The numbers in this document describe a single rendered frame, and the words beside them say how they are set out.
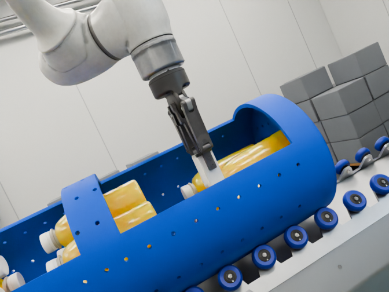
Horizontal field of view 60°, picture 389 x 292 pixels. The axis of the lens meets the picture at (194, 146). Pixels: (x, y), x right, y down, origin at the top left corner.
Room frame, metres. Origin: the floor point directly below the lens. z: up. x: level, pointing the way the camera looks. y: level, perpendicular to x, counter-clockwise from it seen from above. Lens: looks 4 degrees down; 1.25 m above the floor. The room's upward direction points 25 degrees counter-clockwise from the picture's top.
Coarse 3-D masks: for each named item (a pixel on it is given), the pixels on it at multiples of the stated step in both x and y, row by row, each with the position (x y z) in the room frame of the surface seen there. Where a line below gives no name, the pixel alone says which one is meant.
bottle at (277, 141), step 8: (272, 136) 0.68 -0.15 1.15; (280, 136) 0.67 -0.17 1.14; (256, 144) 0.67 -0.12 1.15; (264, 144) 0.66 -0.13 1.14; (272, 144) 0.66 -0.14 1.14; (280, 144) 0.66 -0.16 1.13; (288, 144) 0.66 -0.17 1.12; (248, 152) 0.66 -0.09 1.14; (256, 152) 0.65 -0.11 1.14; (264, 152) 0.65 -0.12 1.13; (272, 152) 0.65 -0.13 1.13; (232, 160) 0.65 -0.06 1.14; (240, 160) 0.64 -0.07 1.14; (248, 160) 0.64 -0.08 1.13; (256, 160) 0.64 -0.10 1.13; (224, 168) 0.65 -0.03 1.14; (232, 168) 0.64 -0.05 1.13; (240, 168) 0.63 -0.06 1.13; (224, 176) 0.64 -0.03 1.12
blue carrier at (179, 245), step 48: (240, 144) 0.86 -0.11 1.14; (96, 192) 0.56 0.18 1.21; (144, 192) 0.79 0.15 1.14; (240, 192) 0.57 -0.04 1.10; (288, 192) 0.59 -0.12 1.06; (0, 240) 0.68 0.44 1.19; (96, 240) 0.51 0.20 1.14; (144, 240) 0.52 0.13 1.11; (192, 240) 0.54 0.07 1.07; (240, 240) 0.58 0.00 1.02; (48, 288) 0.48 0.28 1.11; (96, 288) 0.50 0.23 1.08; (144, 288) 0.52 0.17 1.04
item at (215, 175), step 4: (212, 152) 0.63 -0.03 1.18; (200, 156) 0.62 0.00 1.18; (212, 156) 0.63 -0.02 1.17; (200, 160) 0.62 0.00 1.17; (204, 164) 0.62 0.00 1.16; (216, 164) 0.63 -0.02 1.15; (204, 168) 0.62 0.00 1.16; (216, 168) 0.63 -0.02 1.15; (204, 172) 0.63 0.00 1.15; (208, 172) 0.62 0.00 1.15; (212, 172) 0.62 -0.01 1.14; (216, 172) 0.63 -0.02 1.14; (220, 172) 0.63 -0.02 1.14; (208, 176) 0.62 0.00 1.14; (212, 176) 0.62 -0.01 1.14; (216, 176) 0.63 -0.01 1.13; (220, 176) 0.63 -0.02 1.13; (208, 180) 0.62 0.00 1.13; (212, 180) 0.62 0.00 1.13; (216, 180) 0.62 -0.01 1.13; (220, 180) 0.63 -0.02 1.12; (212, 184) 0.62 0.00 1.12
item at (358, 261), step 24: (384, 168) 0.85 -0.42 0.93; (336, 192) 0.83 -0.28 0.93; (312, 216) 0.76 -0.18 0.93; (384, 216) 0.66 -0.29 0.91; (312, 240) 0.65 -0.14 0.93; (360, 240) 0.63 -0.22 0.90; (384, 240) 0.64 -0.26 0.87; (240, 264) 0.69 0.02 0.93; (312, 264) 0.61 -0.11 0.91; (336, 264) 0.61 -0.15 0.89; (360, 264) 0.62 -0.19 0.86; (384, 264) 0.62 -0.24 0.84; (216, 288) 0.64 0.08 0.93; (288, 288) 0.59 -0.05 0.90; (312, 288) 0.59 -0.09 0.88; (336, 288) 0.59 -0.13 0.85; (360, 288) 0.60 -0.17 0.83; (384, 288) 0.63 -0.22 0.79
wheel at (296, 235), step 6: (288, 228) 0.63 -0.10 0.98; (294, 228) 0.63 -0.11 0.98; (300, 228) 0.63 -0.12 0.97; (288, 234) 0.62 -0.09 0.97; (294, 234) 0.62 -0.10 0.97; (300, 234) 0.62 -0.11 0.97; (306, 234) 0.62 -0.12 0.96; (288, 240) 0.61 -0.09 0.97; (294, 240) 0.61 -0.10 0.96; (300, 240) 0.61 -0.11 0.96; (306, 240) 0.61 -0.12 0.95; (294, 246) 0.61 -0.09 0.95; (300, 246) 0.61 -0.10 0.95
